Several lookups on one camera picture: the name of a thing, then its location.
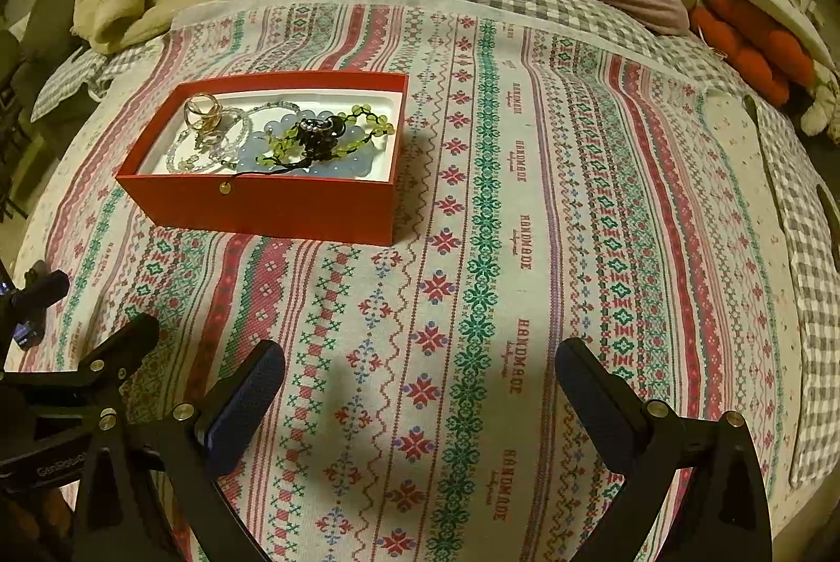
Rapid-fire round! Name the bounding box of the gold ring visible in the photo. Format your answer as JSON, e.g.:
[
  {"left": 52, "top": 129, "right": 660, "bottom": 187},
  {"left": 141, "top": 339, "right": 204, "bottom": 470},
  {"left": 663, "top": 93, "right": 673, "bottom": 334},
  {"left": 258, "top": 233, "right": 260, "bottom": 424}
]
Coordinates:
[{"left": 184, "top": 92, "right": 228, "bottom": 134}]

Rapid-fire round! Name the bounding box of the clear crystal bracelet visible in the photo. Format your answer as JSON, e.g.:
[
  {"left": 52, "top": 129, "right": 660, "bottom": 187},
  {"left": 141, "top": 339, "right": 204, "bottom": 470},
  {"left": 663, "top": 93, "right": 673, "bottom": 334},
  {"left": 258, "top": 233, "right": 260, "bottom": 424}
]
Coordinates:
[{"left": 164, "top": 106, "right": 257, "bottom": 175}]

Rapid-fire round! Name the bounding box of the patterned printed cloth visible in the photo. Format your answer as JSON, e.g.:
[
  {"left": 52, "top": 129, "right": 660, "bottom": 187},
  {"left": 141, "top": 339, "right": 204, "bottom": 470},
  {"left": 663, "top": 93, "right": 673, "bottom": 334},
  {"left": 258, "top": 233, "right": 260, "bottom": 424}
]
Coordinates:
[{"left": 13, "top": 1, "right": 810, "bottom": 562}]

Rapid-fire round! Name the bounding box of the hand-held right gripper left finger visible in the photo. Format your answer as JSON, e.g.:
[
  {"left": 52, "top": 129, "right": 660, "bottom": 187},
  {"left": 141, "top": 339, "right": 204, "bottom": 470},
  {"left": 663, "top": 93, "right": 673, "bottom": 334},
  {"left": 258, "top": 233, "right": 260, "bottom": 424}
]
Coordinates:
[{"left": 72, "top": 339, "right": 287, "bottom": 562}]

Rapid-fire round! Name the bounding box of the beige plush toy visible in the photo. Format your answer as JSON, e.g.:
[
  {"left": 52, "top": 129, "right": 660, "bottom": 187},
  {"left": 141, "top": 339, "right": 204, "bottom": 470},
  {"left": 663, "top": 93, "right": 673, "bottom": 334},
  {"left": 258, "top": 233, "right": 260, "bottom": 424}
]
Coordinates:
[{"left": 797, "top": 63, "right": 840, "bottom": 138}]

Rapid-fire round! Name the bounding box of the light blue bead bracelet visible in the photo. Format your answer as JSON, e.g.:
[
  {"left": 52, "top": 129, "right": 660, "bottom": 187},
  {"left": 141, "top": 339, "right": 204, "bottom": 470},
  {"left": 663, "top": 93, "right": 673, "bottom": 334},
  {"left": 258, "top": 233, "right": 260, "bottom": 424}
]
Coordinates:
[{"left": 236, "top": 109, "right": 386, "bottom": 180}]

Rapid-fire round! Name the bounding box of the red jewelry box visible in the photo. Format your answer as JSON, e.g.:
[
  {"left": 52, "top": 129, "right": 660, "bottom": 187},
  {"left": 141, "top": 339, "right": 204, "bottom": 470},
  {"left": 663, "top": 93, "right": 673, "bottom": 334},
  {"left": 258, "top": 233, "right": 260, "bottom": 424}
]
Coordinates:
[{"left": 114, "top": 71, "right": 410, "bottom": 246}]

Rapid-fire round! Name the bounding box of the green bead bracelet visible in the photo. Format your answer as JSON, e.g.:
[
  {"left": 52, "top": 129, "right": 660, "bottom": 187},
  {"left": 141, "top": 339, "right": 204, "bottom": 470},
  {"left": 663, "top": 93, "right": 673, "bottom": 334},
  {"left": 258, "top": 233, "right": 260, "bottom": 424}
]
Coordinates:
[{"left": 253, "top": 103, "right": 396, "bottom": 173}]

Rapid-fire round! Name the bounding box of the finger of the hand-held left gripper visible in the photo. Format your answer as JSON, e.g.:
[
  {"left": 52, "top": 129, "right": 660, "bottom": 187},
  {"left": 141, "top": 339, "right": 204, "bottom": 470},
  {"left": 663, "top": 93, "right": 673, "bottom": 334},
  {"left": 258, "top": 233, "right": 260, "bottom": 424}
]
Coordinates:
[
  {"left": 0, "top": 313, "right": 162, "bottom": 413},
  {"left": 0, "top": 269, "right": 70, "bottom": 328}
]

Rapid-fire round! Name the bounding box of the white floral cloth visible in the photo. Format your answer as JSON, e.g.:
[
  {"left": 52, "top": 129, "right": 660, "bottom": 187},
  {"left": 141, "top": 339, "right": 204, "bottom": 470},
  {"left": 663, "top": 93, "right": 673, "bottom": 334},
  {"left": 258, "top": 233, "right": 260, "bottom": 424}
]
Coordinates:
[{"left": 705, "top": 92, "right": 815, "bottom": 487}]

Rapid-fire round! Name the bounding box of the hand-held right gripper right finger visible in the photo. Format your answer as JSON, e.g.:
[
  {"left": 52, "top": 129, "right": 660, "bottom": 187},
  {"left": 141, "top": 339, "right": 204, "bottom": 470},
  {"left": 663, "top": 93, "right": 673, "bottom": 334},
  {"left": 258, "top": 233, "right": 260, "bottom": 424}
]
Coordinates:
[{"left": 554, "top": 337, "right": 773, "bottom": 562}]

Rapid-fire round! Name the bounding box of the orange plush toy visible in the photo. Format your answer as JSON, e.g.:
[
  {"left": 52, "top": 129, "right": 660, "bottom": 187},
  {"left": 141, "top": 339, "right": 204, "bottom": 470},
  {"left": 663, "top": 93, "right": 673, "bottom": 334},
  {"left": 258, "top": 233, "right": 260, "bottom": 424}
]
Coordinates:
[{"left": 689, "top": 0, "right": 816, "bottom": 108}]

